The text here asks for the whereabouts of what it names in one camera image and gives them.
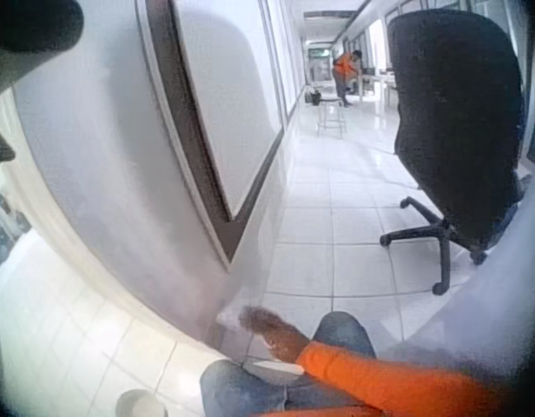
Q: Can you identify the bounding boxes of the person's right hand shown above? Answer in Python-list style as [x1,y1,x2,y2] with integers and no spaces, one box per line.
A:
[238,305,313,362]

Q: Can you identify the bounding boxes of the white flat object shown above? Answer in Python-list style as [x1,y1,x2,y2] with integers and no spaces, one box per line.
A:
[244,360,306,380]

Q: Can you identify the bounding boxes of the person's legs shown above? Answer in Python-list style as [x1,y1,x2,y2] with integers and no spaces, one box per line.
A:
[200,310,380,417]

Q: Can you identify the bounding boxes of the white cup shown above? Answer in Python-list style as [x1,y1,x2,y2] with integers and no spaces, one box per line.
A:
[115,388,165,417]

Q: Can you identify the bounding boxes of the metal stool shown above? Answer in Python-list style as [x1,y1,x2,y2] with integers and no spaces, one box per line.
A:
[315,97,347,140]

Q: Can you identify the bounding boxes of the white table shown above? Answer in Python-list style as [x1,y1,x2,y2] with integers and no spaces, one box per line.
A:
[358,70,400,106]

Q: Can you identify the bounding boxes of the black office chair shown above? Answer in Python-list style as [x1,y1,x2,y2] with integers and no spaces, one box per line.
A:
[379,8,527,297]

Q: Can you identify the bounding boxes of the white panel with dark frame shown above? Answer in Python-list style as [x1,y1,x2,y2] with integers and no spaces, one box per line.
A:
[135,0,287,274]

